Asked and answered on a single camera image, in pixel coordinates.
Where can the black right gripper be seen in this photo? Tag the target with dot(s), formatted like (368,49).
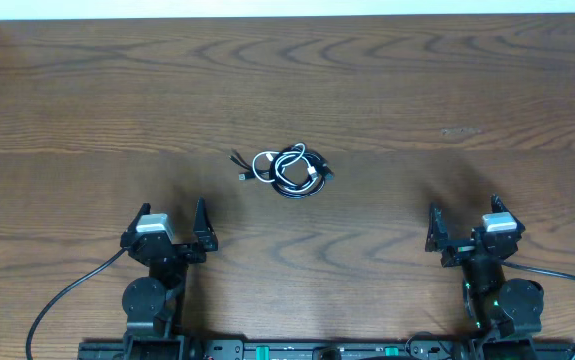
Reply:
(459,250)

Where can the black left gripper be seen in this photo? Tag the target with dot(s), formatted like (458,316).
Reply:
(176,251)

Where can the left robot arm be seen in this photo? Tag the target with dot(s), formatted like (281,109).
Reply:
(154,304)

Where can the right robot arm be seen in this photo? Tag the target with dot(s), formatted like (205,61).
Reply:
(506,312)

